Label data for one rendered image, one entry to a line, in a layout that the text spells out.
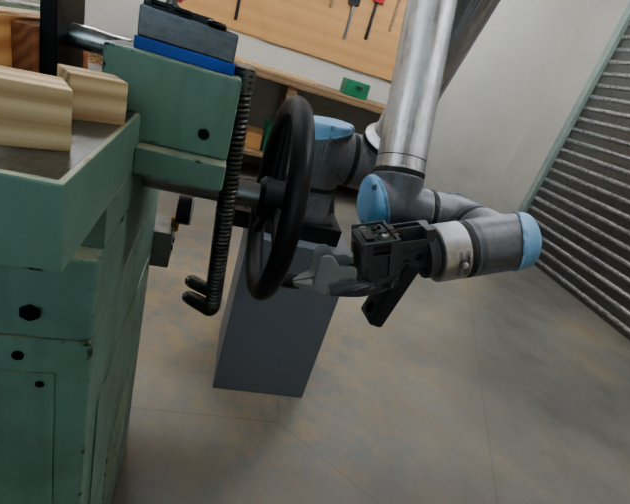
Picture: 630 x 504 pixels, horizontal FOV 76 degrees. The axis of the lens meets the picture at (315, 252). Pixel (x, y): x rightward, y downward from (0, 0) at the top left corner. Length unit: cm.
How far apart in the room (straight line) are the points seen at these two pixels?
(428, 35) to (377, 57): 319
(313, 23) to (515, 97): 205
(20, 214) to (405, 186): 54
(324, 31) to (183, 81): 341
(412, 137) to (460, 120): 362
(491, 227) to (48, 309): 56
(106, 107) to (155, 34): 11
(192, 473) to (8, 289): 87
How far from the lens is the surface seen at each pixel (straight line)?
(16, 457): 57
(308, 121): 49
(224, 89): 47
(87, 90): 40
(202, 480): 120
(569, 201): 392
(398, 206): 68
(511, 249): 65
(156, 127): 48
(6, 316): 44
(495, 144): 456
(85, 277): 40
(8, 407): 51
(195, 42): 48
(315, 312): 122
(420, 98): 72
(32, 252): 29
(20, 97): 31
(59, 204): 27
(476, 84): 433
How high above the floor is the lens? 100
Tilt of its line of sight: 24 degrees down
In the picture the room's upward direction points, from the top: 18 degrees clockwise
